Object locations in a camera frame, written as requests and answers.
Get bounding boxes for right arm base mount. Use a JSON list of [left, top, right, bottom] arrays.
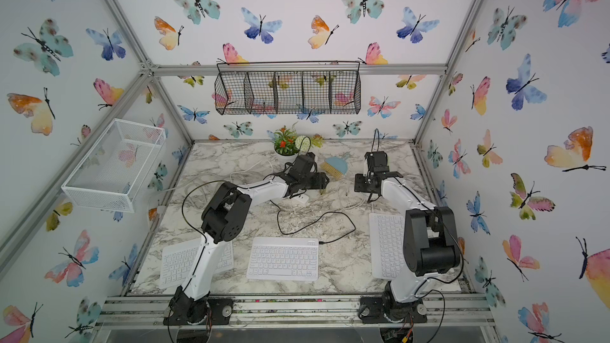
[[357, 291, 427, 325]]

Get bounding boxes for potted artificial plant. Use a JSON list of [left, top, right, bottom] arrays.
[[267, 125, 324, 157]]

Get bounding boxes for white keyboard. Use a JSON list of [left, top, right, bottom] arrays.
[[369, 213, 406, 280], [246, 238, 319, 282], [158, 238, 234, 289]]

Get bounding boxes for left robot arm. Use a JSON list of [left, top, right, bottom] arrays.
[[174, 152, 330, 302]]

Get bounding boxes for white USB cable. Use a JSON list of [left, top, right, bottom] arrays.
[[328, 185, 370, 211]]

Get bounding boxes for black wire wall basket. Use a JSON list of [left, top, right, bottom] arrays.
[[213, 60, 362, 116]]

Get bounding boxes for black charging cable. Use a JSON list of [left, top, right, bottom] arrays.
[[268, 197, 357, 245]]

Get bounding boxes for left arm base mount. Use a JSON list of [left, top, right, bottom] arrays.
[[163, 286, 234, 327]]

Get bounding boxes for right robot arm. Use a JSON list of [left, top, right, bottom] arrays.
[[354, 151, 463, 304]]

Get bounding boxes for white power strip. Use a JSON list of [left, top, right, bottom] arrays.
[[288, 194, 310, 206]]

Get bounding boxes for white mesh wall basket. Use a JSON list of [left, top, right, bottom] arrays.
[[61, 118, 166, 213]]

